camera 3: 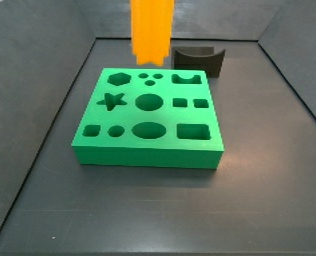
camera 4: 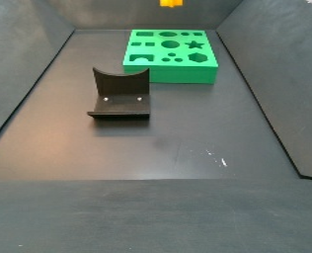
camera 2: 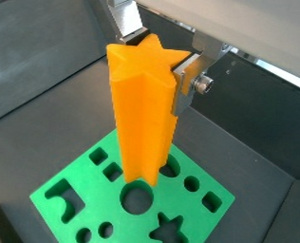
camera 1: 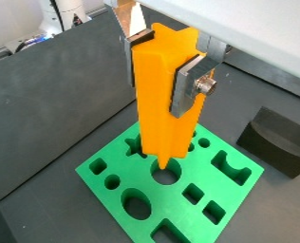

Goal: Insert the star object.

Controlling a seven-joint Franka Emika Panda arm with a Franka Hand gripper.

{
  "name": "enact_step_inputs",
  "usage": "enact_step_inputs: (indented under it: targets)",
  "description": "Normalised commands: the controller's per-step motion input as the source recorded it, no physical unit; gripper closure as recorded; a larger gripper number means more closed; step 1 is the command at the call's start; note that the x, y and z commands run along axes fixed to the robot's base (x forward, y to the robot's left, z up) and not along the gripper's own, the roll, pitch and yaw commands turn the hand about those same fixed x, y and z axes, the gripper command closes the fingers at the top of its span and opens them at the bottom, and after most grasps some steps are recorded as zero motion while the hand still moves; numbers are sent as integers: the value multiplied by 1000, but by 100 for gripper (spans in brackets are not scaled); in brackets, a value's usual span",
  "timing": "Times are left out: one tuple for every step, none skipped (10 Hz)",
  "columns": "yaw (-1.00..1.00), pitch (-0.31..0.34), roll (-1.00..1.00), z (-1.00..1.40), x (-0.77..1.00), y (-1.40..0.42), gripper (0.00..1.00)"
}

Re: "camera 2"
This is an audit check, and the orange star-shaped peg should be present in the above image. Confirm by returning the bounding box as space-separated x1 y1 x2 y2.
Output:
107 34 189 185

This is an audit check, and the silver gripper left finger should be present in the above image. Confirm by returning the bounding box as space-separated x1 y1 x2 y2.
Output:
107 0 150 45

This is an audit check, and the green shape sorter board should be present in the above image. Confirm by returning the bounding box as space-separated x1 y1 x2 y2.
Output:
30 132 235 243

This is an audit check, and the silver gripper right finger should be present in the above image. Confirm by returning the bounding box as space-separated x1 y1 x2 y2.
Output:
171 31 233 116

